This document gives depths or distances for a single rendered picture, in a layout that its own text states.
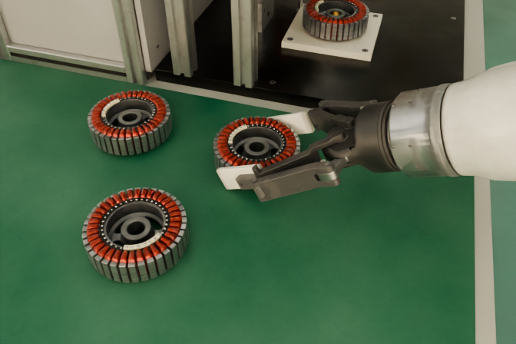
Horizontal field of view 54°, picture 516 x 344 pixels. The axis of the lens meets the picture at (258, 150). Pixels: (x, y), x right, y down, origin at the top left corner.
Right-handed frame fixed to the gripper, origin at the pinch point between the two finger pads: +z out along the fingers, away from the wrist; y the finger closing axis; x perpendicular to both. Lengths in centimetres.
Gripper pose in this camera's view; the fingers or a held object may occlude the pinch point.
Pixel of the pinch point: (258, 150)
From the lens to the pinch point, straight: 66.5
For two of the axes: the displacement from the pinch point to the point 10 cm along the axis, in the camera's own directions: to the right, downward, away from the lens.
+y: -5.1, 5.7, -6.4
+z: -7.4, 0.8, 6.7
